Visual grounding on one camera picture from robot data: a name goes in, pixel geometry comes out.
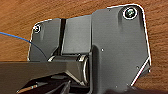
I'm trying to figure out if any silver torso base joint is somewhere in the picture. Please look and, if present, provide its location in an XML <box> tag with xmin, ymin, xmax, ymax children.
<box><xmin>48</xmin><ymin>54</ymin><xmax>91</xmax><ymax>84</ymax></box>

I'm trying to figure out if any round ringed base button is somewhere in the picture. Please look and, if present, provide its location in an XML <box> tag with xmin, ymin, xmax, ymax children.
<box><xmin>121</xmin><ymin>5</ymin><xmax>139</xmax><ymax>21</ymax></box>

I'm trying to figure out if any blue cable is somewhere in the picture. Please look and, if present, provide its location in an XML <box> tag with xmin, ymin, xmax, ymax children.
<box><xmin>0</xmin><ymin>31</ymin><xmax>43</xmax><ymax>56</ymax></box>

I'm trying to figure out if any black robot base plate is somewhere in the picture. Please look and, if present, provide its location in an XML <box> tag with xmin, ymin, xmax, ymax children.
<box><xmin>27</xmin><ymin>3</ymin><xmax>153</xmax><ymax>91</ymax></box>

